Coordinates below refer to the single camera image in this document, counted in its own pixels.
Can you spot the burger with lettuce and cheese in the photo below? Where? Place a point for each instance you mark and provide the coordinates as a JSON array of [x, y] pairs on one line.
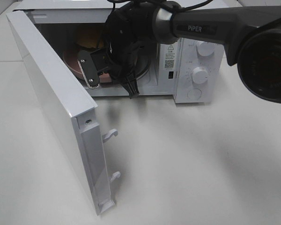
[[88, 35]]

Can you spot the pink round plate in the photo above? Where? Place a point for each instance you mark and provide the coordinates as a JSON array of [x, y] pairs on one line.
[[70, 58]]

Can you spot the white microwave door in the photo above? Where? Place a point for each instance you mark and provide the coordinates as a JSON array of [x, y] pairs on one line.
[[69, 109]]

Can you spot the white microwave knob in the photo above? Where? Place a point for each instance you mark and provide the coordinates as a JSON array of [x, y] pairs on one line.
[[205, 48], [199, 75]]

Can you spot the round white door release button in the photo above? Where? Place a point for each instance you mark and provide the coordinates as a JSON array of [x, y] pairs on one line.
[[194, 94]]

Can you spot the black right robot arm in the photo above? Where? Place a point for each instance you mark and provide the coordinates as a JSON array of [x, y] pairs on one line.
[[251, 37]]

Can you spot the upper white microwave knob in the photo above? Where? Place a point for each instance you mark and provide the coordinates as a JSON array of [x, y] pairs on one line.
[[205, 48]]

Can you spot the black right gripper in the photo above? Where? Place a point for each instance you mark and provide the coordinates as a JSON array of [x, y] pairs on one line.
[[125, 29]]

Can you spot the glass microwave turntable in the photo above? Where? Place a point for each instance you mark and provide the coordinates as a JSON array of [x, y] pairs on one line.
[[142, 66]]

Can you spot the lower white microwave knob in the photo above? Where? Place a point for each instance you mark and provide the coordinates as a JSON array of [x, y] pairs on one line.
[[199, 75]]

